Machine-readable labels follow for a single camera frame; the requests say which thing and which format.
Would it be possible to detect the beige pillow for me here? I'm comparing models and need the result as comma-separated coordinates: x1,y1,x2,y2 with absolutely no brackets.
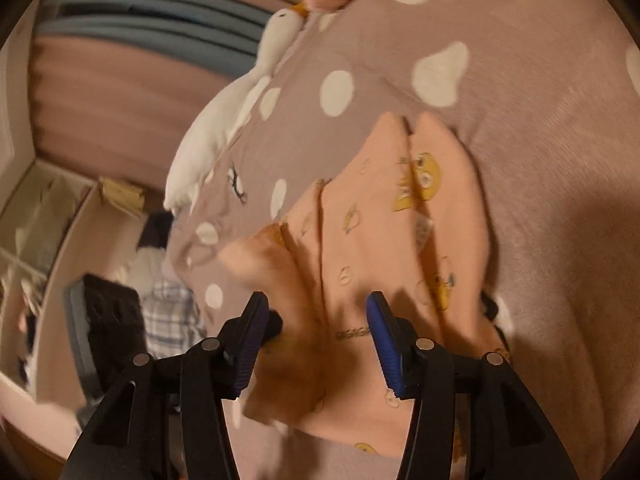
115,247,171,291

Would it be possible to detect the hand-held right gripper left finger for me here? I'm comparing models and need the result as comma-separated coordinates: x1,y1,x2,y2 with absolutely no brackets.
65,291,271,480

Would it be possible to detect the brown polka dot blanket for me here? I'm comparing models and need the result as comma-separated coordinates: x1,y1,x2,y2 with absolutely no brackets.
165,0,640,480

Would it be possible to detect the black box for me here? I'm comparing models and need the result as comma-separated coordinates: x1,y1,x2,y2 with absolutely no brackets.
65,273,147,401

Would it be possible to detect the white shelf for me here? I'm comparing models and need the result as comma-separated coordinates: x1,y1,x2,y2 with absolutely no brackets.
0,157,98,401

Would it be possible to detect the white goose plush toy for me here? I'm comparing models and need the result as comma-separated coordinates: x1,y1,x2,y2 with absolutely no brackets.
162,2,308,213

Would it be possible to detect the pink curtain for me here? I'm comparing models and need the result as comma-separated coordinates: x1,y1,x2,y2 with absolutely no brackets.
30,0,281,186

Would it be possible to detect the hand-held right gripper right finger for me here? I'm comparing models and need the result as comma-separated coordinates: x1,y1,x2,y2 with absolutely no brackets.
365,290,581,480

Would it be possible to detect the blue curtain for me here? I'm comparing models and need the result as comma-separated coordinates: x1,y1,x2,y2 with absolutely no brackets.
37,0,276,58

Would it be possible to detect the dark pillow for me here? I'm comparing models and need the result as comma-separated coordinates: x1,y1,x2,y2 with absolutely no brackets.
137,210,176,251

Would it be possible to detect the orange duck print shirt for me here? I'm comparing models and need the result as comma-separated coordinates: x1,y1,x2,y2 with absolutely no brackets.
217,111,513,458

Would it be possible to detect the yellow fringed hanging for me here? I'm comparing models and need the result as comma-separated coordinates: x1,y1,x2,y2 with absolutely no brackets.
97,176,146,218

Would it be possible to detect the plaid cloth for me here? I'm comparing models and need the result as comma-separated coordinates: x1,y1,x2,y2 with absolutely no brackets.
140,280,208,361

